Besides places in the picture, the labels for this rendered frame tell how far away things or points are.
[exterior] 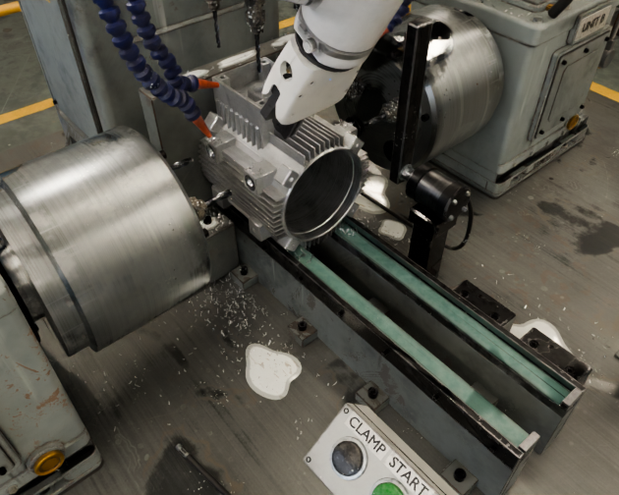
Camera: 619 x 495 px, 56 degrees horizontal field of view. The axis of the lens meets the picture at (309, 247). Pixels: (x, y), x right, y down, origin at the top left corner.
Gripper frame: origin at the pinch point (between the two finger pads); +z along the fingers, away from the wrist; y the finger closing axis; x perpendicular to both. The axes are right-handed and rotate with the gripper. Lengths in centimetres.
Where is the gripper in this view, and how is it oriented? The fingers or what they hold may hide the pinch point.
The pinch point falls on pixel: (287, 120)
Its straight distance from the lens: 75.1
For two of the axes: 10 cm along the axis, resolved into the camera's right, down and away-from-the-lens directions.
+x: -5.6, -8.2, 1.2
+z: -3.2, 3.5, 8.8
